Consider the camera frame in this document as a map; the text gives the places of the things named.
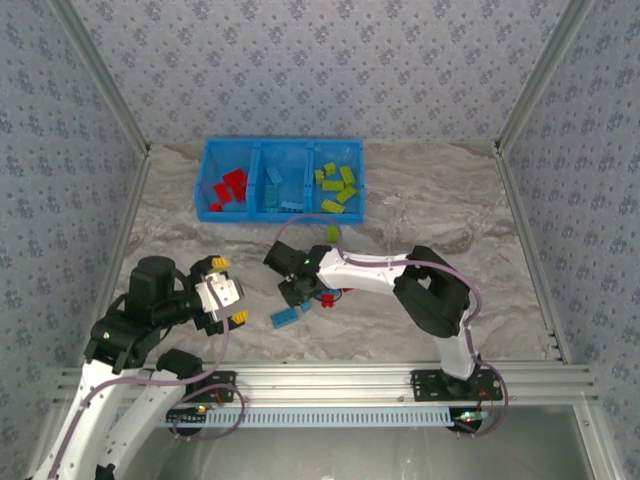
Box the blue three-compartment bin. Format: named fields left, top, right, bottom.
left=194, top=138, right=366, bottom=225

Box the small controller board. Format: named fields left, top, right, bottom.
left=167, top=405, right=209, bottom=426
left=452, top=408, right=489, bottom=431

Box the grey metal shelf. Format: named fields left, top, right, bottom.
left=29, top=404, right=621, bottom=480

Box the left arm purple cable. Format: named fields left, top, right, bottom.
left=47, top=279, right=247, bottom=480

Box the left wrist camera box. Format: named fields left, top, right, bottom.
left=196, top=271, right=246, bottom=317

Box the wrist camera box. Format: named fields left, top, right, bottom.
left=196, top=271, right=246, bottom=317
left=263, top=241, right=311, bottom=279

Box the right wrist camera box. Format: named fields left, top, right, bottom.
left=263, top=241, right=311, bottom=279

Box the aluminium side rail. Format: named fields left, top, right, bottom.
left=494, top=144, right=574, bottom=366
left=79, top=147, right=152, bottom=361

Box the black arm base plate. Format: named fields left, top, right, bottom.
left=179, top=370, right=238, bottom=405
left=409, top=368, right=505, bottom=404

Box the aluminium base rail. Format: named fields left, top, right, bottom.
left=52, top=363, right=601, bottom=407

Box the pale slotted cable duct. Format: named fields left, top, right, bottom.
left=114, top=405, right=464, bottom=430

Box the aluminium frame post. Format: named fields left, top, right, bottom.
left=49, top=0, right=152, bottom=157
left=493, top=0, right=597, bottom=157

